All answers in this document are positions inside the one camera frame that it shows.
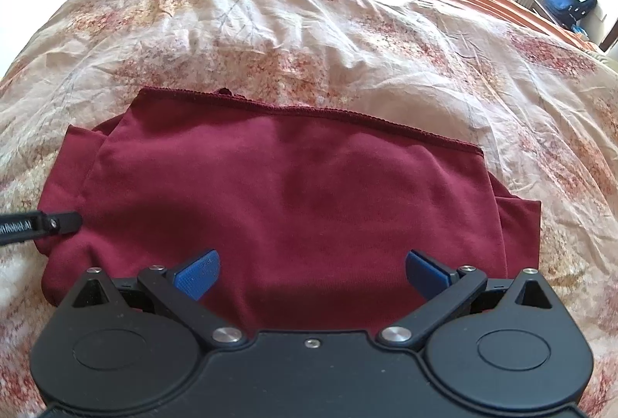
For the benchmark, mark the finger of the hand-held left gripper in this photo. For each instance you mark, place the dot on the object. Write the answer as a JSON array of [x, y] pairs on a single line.
[[58, 222]]

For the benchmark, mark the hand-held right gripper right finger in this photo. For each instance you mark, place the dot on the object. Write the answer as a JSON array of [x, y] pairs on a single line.
[[427, 275]]

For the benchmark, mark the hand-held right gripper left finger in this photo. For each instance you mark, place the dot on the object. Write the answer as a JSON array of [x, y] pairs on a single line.
[[195, 275]]

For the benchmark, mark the maroon garment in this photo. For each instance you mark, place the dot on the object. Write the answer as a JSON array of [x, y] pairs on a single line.
[[289, 196]]

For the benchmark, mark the floral beige bedspread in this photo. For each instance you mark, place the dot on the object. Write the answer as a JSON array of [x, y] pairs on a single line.
[[314, 37]]

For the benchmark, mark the blue bag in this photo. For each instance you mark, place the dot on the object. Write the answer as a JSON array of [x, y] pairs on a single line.
[[567, 3]]

